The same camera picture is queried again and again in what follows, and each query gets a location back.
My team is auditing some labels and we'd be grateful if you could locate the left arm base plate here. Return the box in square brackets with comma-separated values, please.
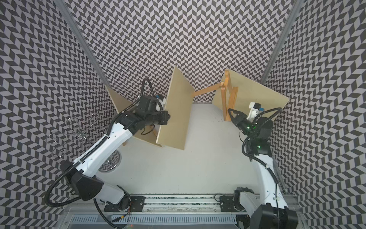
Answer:
[104, 196, 146, 212]

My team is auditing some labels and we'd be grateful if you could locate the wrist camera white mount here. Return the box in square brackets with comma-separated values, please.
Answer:
[156, 95, 166, 111]
[247, 102, 264, 121]

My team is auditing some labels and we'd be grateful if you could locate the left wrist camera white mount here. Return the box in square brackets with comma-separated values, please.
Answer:
[156, 95, 166, 111]

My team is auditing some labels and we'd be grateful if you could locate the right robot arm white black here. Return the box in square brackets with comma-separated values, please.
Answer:
[228, 107, 298, 229]

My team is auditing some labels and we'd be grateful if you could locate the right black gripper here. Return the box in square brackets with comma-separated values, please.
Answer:
[229, 108, 257, 140]

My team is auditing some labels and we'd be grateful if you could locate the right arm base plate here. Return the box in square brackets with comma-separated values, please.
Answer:
[214, 187, 260, 215]

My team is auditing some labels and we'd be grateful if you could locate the aluminium front rail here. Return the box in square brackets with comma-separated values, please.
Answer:
[62, 194, 304, 215]

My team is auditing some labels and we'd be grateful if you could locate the wire whisk rack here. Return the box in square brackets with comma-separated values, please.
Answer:
[45, 114, 109, 158]

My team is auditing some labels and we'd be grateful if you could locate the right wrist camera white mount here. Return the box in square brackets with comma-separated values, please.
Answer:
[247, 102, 264, 121]

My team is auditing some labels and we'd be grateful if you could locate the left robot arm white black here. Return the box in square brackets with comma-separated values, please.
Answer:
[44, 78, 170, 211]

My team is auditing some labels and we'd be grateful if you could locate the light plywood board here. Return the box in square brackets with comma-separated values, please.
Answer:
[210, 69, 290, 115]
[105, 86, 163, 148]
[156, 66, 194, 150]

